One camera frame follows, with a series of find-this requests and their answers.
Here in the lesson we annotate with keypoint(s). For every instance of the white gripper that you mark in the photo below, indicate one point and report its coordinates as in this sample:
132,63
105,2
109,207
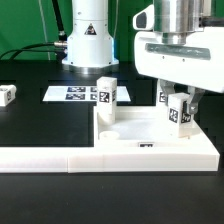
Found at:
198,63

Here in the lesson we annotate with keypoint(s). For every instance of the white square tabletop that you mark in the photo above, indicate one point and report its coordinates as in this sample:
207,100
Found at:
141,126

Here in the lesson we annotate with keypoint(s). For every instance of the white L-shaped obstacle wall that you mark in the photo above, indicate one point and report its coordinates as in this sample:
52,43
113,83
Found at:
201,156

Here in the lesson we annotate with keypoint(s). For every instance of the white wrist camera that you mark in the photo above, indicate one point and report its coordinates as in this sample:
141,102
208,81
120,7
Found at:
144,20

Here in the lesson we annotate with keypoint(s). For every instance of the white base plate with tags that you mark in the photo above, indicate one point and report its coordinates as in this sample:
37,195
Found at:
70,93

